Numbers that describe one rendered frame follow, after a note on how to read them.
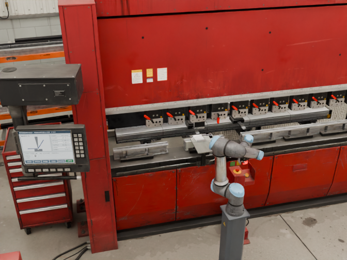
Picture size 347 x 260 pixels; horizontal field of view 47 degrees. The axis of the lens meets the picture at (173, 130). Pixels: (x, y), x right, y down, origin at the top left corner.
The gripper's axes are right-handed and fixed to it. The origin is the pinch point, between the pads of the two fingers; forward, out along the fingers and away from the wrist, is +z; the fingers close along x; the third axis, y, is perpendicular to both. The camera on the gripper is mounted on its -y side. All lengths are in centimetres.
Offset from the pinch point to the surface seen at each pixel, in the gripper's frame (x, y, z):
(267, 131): 41, -34, 6
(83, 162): -133, 18, -50
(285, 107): 55, -41, -19
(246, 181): 7.1, 10.1, 18.3
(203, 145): -27.4, -21.5, -1.6
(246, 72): 13, -54, -54
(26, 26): -209, -426, 134
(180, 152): -46, -28, 14
